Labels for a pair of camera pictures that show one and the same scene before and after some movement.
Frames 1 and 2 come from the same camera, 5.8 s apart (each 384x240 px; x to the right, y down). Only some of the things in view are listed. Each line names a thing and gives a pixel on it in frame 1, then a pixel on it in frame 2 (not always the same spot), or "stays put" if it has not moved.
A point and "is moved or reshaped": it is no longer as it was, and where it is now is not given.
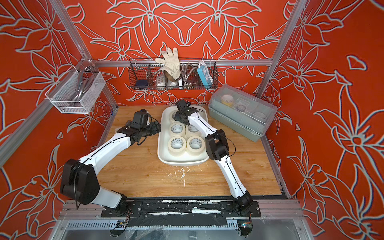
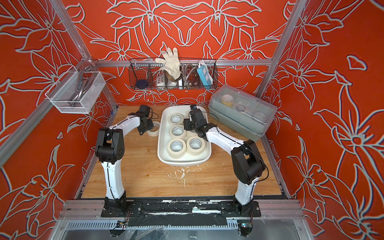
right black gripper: (177, 117) -> (186, 124)
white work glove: (172, 67) stays put
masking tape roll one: (172, 116) is moved or reshaped
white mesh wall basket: (76, 92) stays put
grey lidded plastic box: (242, 112) stays put
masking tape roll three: (177, 129) stays put
